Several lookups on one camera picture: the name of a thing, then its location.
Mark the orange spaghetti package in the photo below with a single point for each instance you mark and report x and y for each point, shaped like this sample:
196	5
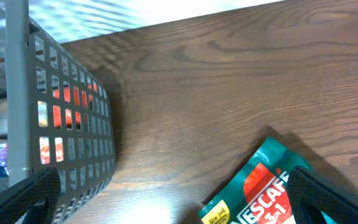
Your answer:
71	117

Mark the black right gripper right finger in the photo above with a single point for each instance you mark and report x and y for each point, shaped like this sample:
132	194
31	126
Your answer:
313	197

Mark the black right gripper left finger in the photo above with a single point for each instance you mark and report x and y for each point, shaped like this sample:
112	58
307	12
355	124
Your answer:
34	199

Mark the green Nescafe coffee bag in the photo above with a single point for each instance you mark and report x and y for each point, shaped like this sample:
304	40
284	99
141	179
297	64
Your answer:
258	192

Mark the grey plastic mesh basket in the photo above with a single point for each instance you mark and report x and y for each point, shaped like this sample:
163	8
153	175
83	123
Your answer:
29	54

